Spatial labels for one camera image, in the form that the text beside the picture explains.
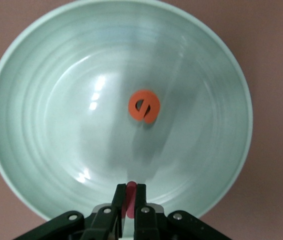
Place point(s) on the light green plate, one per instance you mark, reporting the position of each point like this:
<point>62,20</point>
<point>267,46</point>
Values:
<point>56,125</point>

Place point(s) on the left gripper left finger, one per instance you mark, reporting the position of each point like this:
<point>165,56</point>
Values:
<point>106,222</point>

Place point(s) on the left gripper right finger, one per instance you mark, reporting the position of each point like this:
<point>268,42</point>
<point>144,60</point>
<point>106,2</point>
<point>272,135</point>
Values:
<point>145,222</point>

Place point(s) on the dark red foam letter l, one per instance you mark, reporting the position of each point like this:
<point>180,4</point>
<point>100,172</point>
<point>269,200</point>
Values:
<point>131,197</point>

